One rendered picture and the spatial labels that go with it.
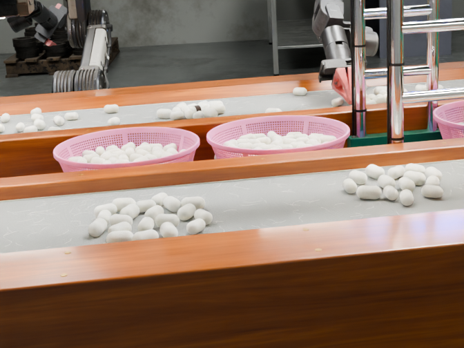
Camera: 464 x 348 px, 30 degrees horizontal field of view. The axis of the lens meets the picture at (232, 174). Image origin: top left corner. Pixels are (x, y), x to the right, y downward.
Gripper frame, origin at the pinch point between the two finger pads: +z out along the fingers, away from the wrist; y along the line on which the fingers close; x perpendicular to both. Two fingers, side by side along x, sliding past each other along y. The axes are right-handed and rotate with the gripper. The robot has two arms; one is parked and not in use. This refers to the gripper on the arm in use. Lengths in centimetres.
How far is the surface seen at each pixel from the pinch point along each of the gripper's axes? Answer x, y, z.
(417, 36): 369, 188, -337
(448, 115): -11.4, 15.6, 14.4
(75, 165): -25, -58, 28
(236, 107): 8.0, -24.0, -6.3
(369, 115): -9.3, 0.3, 11.4
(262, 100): 11.5, -17.0, -10.3
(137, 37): 500, -37, -474
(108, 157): -15, -53, 21
